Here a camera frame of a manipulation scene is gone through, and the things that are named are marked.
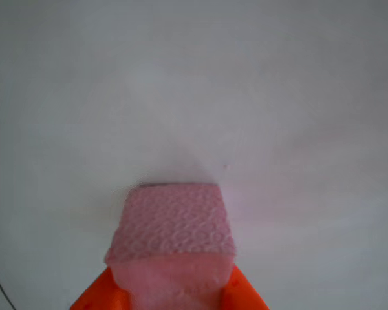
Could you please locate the pink foam block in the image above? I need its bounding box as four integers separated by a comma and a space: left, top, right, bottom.
104, 182, 239, 310

